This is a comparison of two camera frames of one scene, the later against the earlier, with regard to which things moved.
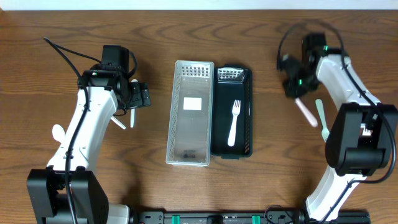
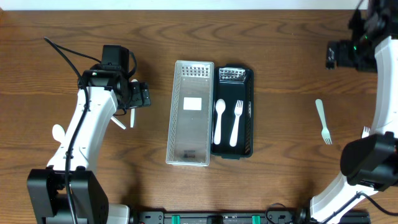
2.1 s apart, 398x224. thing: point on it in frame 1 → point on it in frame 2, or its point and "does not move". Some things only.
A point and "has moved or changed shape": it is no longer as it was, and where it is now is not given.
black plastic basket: (231, 82) does not move
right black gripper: (294, 91) → (347, 50)
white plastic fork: (235, 111) has moved or changed shape
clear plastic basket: (189, 134) does not move
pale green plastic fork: (325, 132) does not move
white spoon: (58, 133) does not move
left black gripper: (140, 95) does not move
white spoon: (308, 115) → (220, 106)
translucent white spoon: (132, 109) does not move
